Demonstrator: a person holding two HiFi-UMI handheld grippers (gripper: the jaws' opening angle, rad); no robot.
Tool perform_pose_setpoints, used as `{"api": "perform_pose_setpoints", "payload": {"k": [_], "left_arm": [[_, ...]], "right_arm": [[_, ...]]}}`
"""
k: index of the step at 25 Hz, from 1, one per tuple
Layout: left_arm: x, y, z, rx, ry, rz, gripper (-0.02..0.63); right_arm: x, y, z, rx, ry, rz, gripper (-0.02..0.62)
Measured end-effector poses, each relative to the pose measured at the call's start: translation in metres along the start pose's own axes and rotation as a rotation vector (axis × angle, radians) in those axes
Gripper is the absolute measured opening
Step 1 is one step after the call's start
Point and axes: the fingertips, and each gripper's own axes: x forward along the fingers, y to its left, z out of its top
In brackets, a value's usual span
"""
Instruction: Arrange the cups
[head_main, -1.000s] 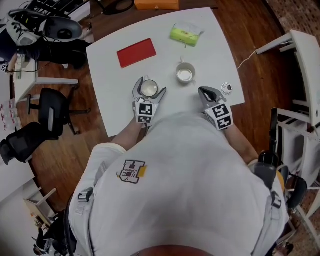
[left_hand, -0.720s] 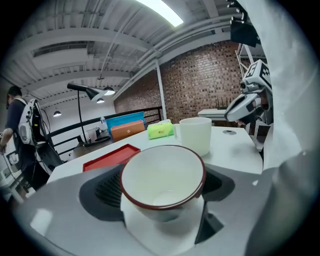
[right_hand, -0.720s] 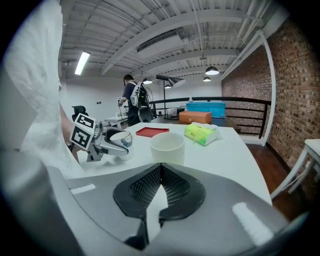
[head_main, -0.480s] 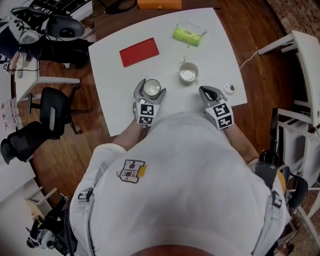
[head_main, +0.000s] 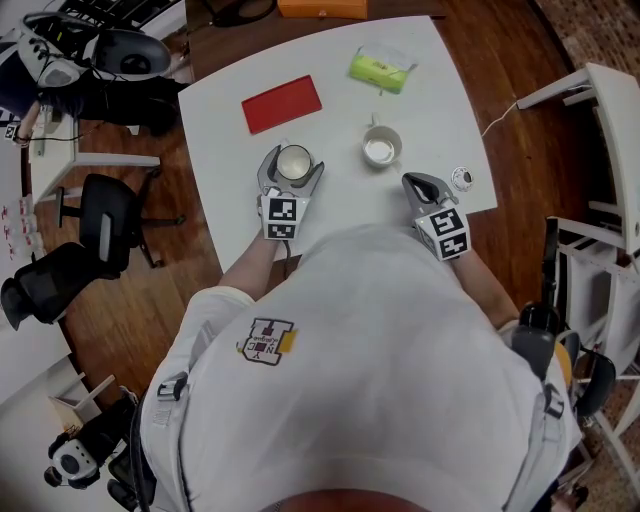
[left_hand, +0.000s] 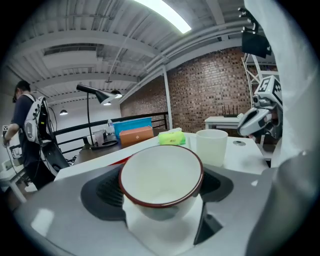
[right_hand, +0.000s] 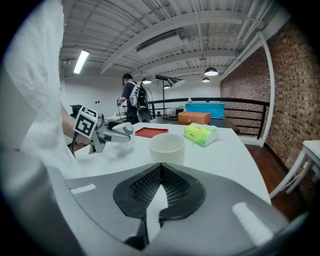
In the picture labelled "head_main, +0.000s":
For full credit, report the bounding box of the row of small bottles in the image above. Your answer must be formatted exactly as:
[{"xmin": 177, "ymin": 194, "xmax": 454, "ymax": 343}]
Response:
[{"xmin": 0, "ymin": 194, "xmax": 44, "ymax": 261}]

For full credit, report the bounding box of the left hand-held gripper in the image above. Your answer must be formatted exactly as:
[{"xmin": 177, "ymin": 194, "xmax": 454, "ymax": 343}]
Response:
[{"xmin": 257, "ymin": 144, "xmax": 326, "ymax": 241}]

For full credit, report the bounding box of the black strap buckle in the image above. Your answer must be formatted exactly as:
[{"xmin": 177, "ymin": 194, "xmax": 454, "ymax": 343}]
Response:
[
  {"xmin": 542, "ymin": 384, "xmax": 566, "ymax": 419},
  {"xmin": 157, "ymin": 372, "xmax": 189, "ymax": 402}
]

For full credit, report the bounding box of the small white desk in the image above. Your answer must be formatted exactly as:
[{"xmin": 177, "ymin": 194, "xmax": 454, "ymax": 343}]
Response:
[{"xmin": 29, "ymin": 107, "xmax": 161, "ymax": 204}]

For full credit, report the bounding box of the green tissue packet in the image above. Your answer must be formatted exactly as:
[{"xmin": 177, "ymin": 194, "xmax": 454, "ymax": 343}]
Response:
[{"xmin": 348, "ymin": 43, "xmax": 419, "ymax": 95}]

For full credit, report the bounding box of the round white cable grommet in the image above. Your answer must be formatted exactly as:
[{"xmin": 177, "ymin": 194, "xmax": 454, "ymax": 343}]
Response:
[{"xmin": 450, "ymin": 165, "xmax": 474, "ymax": 193}]

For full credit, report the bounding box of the red tray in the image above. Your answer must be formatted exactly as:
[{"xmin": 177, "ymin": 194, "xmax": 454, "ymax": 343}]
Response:
[{"xmin": 241, "ymin": 74, "xmax": 323, "ymax": 136}]

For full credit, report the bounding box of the person's white T-shirt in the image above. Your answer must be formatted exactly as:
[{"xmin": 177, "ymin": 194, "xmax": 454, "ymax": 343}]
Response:
[{"xmin": 139, "ymin": 224, "xmax": 584, "ymax": 512}]

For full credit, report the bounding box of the black railing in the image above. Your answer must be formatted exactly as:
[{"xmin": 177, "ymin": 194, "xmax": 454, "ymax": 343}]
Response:
[{"xmin": 59, "ymin": 0, "xmax": 186, "ymax": 31}]

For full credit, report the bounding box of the white shelf unit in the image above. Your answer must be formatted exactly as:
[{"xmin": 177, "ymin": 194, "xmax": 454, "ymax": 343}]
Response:
[{"xmin": 554, "ymin": 214, "xmax": 640, "ymax": 456}]

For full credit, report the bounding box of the black desk lamp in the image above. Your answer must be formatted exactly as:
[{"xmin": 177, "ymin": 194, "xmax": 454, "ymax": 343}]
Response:
[{"xmin": 199, "ymin": 0, "xmax": 277, "ymax": 29}]

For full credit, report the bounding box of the grey domed shell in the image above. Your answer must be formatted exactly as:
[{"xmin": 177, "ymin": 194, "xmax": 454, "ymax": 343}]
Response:
[{"xmin": 94, "ymin": 27, "xmax": 172, "ymax": 82}]

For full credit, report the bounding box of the white mug with handle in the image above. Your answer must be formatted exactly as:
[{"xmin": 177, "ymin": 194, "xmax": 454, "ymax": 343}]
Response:
[{"xmin": 361, "ymin": 113, "xmax": 404, "ymax": 170}]

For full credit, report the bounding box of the black screen device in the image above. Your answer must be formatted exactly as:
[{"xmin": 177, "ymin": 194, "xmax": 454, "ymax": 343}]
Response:
[{"xmin": 543, "ymin": 215, "xmax": 560, "ymax": 307}]

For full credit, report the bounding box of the white mug with dark rim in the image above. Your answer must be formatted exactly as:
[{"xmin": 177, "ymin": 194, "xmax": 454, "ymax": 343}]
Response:
[{"xmin": 275, "ymin": 144, "xmax": 314, "ymax": 182}]

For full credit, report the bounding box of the person's left forearm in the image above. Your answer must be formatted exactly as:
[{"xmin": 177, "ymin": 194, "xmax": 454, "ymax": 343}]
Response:
[{"xmin": 218, "ymin": 232, "xmax": 279, "ymax": 304}]

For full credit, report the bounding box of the white side table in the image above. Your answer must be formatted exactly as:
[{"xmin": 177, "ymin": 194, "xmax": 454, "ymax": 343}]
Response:
[{"xmin": 516, "ymin": 62, "xmax": 640, "ymax": 256}]

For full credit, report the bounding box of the white floor cable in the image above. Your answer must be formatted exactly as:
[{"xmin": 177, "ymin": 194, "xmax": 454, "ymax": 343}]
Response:
[{"xmin": 480, "ymin": 99, "xmax": 521, "ymax": 139}]

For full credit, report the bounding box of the orange box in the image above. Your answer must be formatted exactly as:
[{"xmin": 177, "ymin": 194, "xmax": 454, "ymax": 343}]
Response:
[{"xmin": 277, "ymin": 0, "xmax": 369, "ymax": 20}]

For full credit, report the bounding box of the black office chair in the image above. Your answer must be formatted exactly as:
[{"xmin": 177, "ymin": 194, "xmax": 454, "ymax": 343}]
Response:
[
  {"xmin": 57, "ymin": 173, "xmax": 186, "ymax": 269},
  {"xmin": 0, "ymin": 242, "xmax": 121, "ymax": 331}
]

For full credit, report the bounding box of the black shoulder pouch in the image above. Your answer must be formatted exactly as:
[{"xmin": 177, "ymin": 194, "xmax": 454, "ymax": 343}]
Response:
[{"xmin": 510, "ymin": 303, "xmax": 562, "ymax": 381}]

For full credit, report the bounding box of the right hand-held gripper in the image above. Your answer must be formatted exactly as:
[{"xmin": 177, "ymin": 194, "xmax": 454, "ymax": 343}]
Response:
[{"xmin": 402, "ymin": 172, "xmax": 472, "ymax": 263}]

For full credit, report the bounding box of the person's right forearm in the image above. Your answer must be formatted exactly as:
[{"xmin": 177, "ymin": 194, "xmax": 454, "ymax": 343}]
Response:
[{"xmin": 452, "ymin": 252, "xmax": 521, "ymax": 331}]

